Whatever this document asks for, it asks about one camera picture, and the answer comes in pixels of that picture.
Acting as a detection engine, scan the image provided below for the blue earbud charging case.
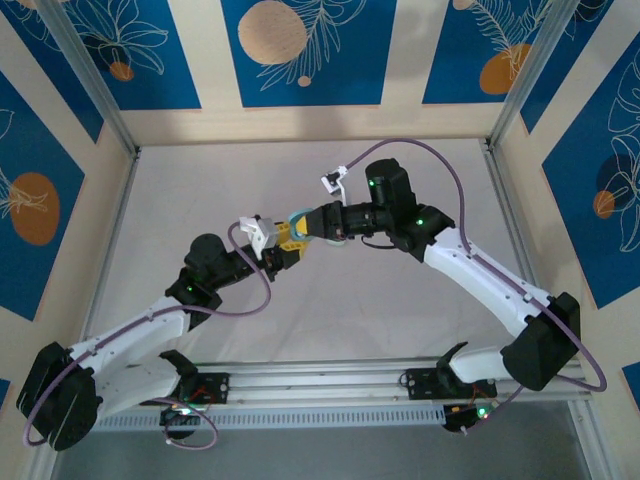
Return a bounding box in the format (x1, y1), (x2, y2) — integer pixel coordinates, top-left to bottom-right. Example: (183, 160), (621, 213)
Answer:
(286, 208), (315, 244)

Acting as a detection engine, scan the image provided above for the left black control board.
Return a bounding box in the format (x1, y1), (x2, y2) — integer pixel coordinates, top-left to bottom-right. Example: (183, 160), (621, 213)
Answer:
(159, 403), (206, 441)

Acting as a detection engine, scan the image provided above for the black control board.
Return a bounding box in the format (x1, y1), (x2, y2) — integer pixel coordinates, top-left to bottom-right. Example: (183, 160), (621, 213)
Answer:
(442, 403), (501, 434)
(159, 403), (206, 441)

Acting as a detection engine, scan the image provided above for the right black control board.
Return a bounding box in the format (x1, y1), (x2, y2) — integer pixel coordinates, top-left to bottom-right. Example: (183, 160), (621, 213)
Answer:
(442, 403), (501, 434)

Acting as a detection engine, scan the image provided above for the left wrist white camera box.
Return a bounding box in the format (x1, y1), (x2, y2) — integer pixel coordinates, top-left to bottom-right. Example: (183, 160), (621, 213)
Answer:
(238, 215), (278, 261)

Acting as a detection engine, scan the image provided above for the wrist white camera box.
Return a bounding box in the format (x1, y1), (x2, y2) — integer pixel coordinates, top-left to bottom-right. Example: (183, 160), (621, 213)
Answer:
(319, 167), (350, 205)
(238, 215), (278, 261)

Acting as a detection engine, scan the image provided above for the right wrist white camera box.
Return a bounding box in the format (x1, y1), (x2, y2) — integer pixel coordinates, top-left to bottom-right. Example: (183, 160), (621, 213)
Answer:
(319, 167), (350, 205)

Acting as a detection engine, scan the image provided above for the aluminium table side rail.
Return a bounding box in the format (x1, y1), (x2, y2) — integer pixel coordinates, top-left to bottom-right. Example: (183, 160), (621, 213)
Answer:
(72, 147), (144, 371)
(480, 140), (565, 360)

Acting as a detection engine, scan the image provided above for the aluminium mounting rail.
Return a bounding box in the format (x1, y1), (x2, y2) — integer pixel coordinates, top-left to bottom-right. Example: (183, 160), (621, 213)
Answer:
(42, 357), (594, 414)

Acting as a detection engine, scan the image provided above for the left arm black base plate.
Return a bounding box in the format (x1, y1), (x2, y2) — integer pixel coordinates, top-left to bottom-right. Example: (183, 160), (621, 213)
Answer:
(177, 372), (231, 406)

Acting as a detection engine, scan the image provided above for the grey slotted cable duct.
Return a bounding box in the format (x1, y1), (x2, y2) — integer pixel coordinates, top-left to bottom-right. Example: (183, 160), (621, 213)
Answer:
(94, 405), (446, 432)

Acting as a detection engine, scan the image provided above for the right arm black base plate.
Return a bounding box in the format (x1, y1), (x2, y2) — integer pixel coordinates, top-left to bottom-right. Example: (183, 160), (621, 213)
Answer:
(402, 367), (499, 401)

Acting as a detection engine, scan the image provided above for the aluminium frame post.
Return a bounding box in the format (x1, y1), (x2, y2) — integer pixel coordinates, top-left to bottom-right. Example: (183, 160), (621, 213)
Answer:
(35, 0), (140, 157)
(567, 399), (604, 480)
(485, 0), (589, 150)
(28, 448), (64, 480)

